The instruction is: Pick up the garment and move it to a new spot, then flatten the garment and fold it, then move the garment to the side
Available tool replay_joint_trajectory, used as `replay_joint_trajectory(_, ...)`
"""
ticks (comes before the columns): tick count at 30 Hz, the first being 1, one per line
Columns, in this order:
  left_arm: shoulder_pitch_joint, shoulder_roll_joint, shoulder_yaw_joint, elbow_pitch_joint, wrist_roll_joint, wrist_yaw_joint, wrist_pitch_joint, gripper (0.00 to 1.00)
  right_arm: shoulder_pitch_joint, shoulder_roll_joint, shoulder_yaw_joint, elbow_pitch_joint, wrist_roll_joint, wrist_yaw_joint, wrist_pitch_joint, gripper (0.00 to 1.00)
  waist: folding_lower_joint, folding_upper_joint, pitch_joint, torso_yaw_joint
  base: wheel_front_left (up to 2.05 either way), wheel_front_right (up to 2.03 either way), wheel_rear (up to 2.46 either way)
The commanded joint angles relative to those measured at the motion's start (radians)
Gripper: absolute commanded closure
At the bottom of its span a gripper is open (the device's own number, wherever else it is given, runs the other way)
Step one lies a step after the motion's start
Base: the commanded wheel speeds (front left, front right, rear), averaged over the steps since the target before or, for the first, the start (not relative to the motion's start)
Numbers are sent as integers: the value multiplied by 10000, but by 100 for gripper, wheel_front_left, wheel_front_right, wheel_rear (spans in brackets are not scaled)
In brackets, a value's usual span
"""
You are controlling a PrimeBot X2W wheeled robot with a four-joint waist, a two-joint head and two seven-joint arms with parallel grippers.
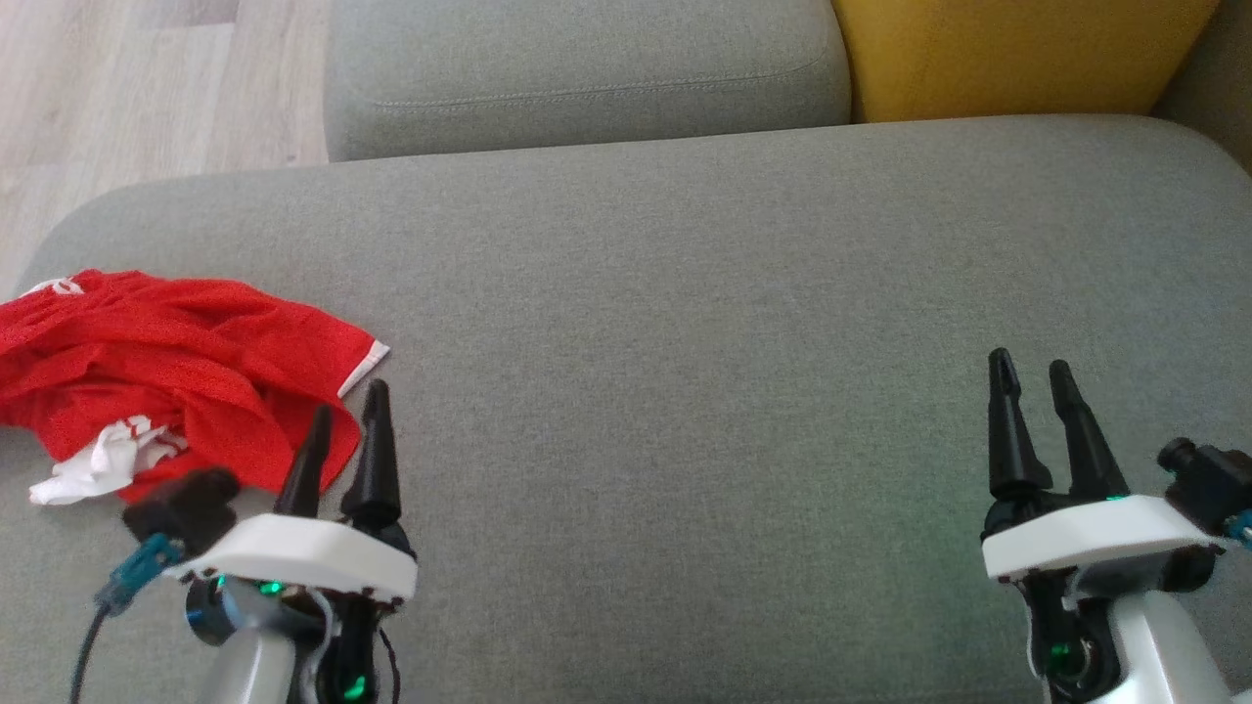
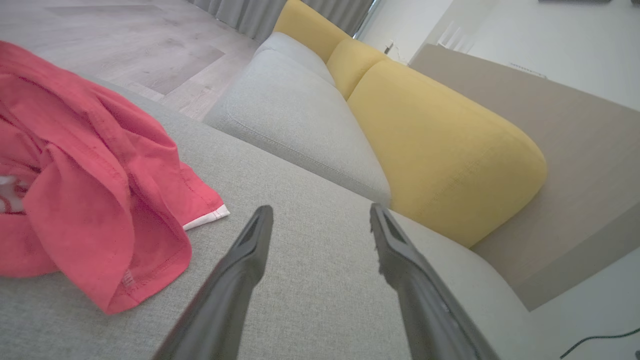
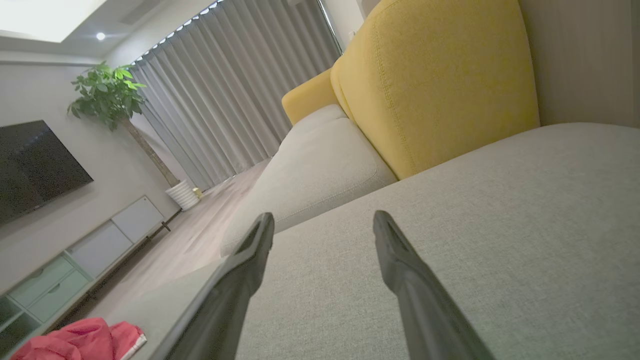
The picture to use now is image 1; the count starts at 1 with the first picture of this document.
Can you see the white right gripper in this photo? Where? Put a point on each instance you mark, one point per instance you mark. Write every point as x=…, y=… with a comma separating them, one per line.
x=1095, y=533

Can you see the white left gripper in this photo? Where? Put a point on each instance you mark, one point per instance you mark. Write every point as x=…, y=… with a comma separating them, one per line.
x=303, y=552

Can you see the red shirt with white sleeves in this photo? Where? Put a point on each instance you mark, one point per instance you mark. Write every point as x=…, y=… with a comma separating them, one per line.
x=245, y=342

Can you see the red shorts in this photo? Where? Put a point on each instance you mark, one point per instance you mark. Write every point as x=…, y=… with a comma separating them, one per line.
x=59, y=406

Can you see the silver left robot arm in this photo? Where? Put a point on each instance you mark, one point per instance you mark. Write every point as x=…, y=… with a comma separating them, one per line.
x=249, y=665

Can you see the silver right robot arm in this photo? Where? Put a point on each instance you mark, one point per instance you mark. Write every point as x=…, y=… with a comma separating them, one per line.
x=1164, y=645

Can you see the large grey sofa chaise seat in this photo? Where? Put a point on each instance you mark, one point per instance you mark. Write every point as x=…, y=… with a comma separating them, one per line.
x=685, y=342

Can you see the grey sofa side rest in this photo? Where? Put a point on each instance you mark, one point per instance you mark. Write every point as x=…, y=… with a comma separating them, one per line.
x=1218, y=88

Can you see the yellow sofa back cushion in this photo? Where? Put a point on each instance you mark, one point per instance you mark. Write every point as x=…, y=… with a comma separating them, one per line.
x=1007, y=49

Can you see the grey sofa seat cushion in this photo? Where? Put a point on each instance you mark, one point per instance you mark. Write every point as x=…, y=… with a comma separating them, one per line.
x=587, y=59

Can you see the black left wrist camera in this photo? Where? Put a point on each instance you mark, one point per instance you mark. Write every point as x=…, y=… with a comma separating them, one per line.
x=186, y=508

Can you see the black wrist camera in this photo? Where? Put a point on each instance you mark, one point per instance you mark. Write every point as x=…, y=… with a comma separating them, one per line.
x=186, y=508
x=1208, y=479

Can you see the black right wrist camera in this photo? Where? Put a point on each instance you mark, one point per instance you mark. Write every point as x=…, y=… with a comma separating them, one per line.
x=1208, y=479

